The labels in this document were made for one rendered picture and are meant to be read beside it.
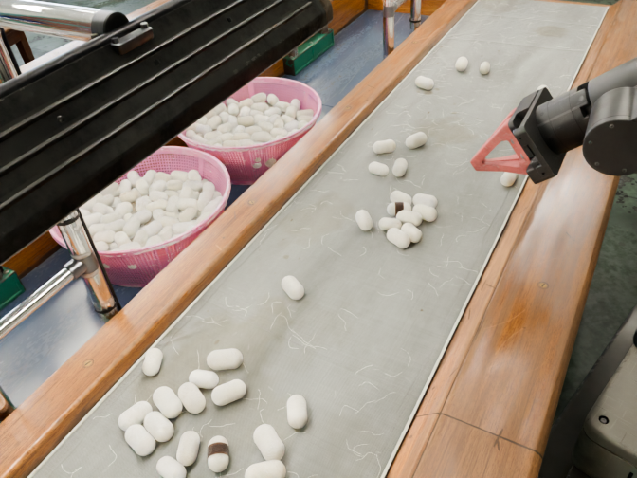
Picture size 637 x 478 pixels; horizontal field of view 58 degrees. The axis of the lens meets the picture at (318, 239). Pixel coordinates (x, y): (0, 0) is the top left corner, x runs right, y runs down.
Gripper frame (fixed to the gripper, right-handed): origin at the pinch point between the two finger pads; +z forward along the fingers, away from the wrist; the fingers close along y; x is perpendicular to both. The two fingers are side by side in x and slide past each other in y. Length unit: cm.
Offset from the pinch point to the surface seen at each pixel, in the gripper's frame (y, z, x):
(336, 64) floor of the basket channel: -58, 50, -18
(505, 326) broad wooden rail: 14.8, -0.2, 12.8
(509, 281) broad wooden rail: 7.9, 0.8, 11.9
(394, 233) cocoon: 4.5, 13.2, 2.5
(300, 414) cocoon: 33.3, 11.7, 4.2
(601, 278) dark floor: -86, 38, 79
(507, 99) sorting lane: -41.1, 11.7, 5.4
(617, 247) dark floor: -103, 36, 80
